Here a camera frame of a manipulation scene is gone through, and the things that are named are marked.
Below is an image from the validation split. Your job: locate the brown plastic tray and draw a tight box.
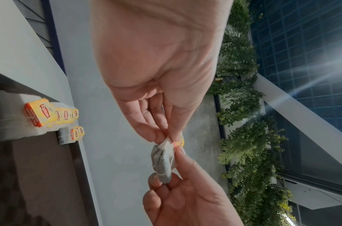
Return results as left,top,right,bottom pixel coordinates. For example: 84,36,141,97
0,70,100,226

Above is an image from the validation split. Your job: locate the large glass window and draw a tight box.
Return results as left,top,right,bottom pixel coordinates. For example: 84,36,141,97
248,0,342,181

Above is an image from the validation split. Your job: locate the person's left hand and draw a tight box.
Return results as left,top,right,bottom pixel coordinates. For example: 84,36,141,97
88,0,235,144

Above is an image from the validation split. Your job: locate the person's right hand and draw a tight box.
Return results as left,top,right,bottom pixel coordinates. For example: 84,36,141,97
143,146,246,226

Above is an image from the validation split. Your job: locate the row of tea bags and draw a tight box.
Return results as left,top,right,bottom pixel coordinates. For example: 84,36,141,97
0,98,80,144

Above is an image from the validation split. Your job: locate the green plant wall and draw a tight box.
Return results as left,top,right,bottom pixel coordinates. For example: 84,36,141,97
207,0,297,226

